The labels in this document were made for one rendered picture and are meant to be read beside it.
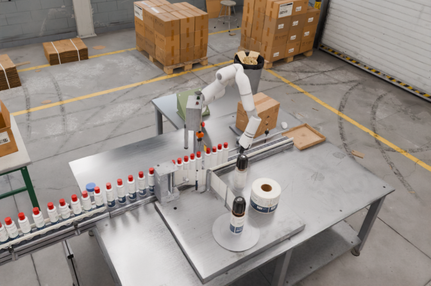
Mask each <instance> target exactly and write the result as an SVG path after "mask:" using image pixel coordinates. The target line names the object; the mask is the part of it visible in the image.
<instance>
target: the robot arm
mask: <svg viewBox="0 0 431 286"><path fill-rule="evenodd" d="M234 77H235V81H236V83H237V84H238V87H239V92H240V95H241V100H242V105H243V108H244V110H245V111H246V113H247V115H248V119H249V123H248V125H247V127H246V129H245V132H244V133H243V134H242V136H241V138H240V140H239V144H240V145H241V149H240V151H239V153H240V154H243V152H244V150H248V149H249V148H250V146H251V143H252V141H253V137H254V136H255V133H256V131H257V129H258V126H259V124H260V122H261V118H260V117H258V115H257V109H256V108H255V105H254V101H253V95H252V91H251V86H250V83H249V79H248V77H247V76H246V75H245V74H244V69H243V66H242V65H241V64H239V63H235V64H233V65H230V66H227V67H224V68H222V69H220V70H218V71H217V72H216V78H217V79H216V80H215V81H214V82H213V83H211V84H210V85H209V86H207V87H206V88H204V89H203V90H202V91H201V92H202V93H203V109H202V113H203V112H204V111H205V110H206V107H207V105H208V104H210V103H211V102H213V101H215V100H217V99H219V98H221V97H223V96H224V93H225V87H226V86H227V84H228V80H230V79H232V78H234Z"/></svg>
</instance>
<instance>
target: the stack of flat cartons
mask: <svg viewBox="0 0 431 286"><path fill-rule="evenodd" d="M21 84H22V83H21V81H20V78H19V74H18V72H17V69H16V66H15V65H14V64H13V62H12V61H11V60H10V58H9V57H8V55H7V54H5V55H0V91H2V90H7V89H11V88H15V87H20V86H22V85H21Z"/></svg>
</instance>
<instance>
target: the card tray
mask: <svg viewBox="0 0 431 286"><path fill-rule="evenodd" d="M282 136H283V137H284V136H287V137H289V138H294V140H292V141H293V142H294V145H295V146H296V147H297V148H298V149H299V150H303V149H306V148H308V147H310V146H313V145H316V144H318V143H320V142H323V141H325V139H326V137H325V136H324V135H322V134H321V133H320V132H318V131H317V130H315V129H314V128H313V127H311V126H310V125H308V124H307V123H304V124H301V125H299V126H295V127H293V128H290V129H289V131H286V132H284V133H282Z"/></svg>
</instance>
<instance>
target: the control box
mask: <svg viewBox="0 0 431 286"><path fill-rule="evenodd" d="M196 98H197V97H196V96H189V98H188V101H187V106H186V130H189V131H199V130H200V129H201V120H202V115H201V105H202V100H203V98H202V97H200V100H197V99H196ZM196 101H198V102H199V105H198V106H197V105H196Z"/></svg>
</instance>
